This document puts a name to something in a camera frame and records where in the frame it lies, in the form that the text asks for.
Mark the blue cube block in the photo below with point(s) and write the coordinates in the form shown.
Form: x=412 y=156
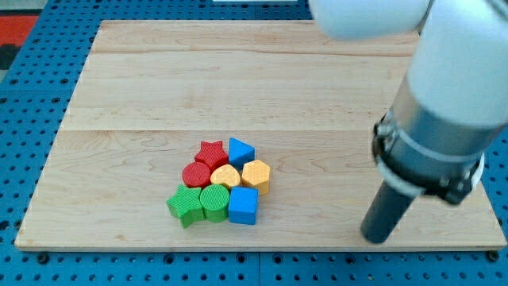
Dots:
x=243 y=204

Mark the yellow heart block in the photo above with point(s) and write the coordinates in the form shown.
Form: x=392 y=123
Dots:
x=226 y=176

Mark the blue triangle block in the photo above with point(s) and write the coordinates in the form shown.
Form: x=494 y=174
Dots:
x=240 y=153

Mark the red star block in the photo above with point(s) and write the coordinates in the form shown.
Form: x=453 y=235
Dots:
x=212 y=154

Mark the wooden board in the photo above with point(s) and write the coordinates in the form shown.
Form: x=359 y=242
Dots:
x=151 y=92

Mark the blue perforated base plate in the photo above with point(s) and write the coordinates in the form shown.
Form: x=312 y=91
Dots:
x=35 y=91

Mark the red cylinder block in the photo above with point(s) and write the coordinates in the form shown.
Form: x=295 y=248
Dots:
x=196 y=174

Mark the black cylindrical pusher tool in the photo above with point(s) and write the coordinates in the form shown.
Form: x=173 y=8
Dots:
x=386 y=210

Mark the green cylinder block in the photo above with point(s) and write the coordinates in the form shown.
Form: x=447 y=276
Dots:
x=215 y=201

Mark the green star block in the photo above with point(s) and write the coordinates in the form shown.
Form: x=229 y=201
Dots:
x=185 y=205

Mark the yellow hexagon block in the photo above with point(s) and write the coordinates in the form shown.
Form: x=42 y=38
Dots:
x=256 y=174

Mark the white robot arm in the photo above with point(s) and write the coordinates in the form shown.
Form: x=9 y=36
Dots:
x=452 y=102

